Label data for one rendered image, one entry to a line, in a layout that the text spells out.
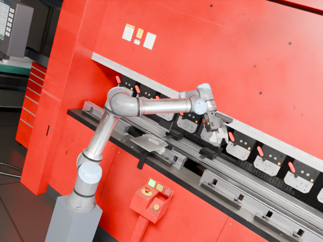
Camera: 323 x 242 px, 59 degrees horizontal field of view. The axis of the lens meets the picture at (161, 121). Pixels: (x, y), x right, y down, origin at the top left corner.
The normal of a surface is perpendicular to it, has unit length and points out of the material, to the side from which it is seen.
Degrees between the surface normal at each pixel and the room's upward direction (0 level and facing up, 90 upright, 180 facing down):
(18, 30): 90
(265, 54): 90
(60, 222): 90
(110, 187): 90
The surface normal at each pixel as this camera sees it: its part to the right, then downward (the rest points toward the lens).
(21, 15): 0.73, 0.44
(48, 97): -0.49, 0.09
